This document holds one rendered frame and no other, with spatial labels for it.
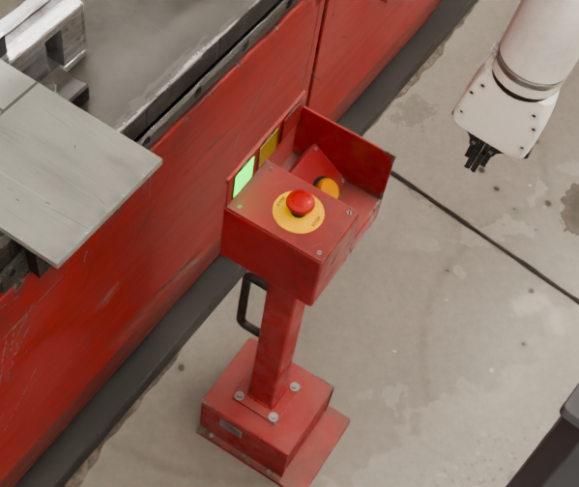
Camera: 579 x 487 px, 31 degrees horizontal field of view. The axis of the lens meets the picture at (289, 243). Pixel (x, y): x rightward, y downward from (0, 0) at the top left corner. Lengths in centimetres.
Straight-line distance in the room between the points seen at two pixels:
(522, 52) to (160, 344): 120
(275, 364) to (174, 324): 38
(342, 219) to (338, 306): 85
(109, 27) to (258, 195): 32
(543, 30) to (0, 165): 60
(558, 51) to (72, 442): 127
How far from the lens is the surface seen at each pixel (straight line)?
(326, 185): 152
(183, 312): 217
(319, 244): 139
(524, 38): 113
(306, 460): 208
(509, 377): 227
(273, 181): 145
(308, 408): 201
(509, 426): 222
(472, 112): 124
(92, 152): 119
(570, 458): 117
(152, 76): 143
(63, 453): 204
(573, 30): 110
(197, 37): 149
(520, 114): 121
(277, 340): 177
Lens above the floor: 192
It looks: 55 degrees down
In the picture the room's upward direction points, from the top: 11 degrees clockwise
